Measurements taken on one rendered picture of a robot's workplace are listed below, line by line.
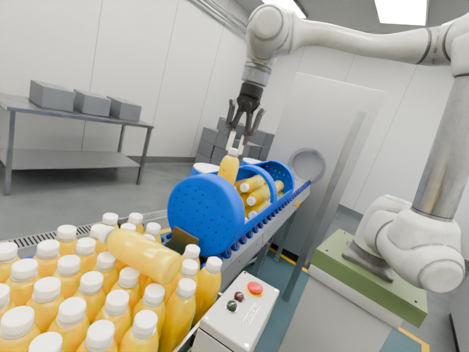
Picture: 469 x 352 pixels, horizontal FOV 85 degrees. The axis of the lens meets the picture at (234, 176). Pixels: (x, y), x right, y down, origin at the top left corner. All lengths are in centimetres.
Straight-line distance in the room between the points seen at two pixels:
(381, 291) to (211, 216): 62
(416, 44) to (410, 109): 499
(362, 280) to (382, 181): 494
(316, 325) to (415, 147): 501
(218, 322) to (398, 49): 88
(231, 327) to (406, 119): 563
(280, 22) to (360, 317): 96
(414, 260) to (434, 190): 20
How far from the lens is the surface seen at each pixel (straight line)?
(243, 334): 54
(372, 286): 105
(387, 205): 105
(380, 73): 617
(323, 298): 112
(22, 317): 54
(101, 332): 51
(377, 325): 111
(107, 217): 80
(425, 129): 591
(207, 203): 87
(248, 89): 87
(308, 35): 77
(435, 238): 88
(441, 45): 100
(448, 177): 88
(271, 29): 69
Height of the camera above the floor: 148
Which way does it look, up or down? 15 degrees down
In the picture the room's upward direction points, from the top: 17 degrees clockwise
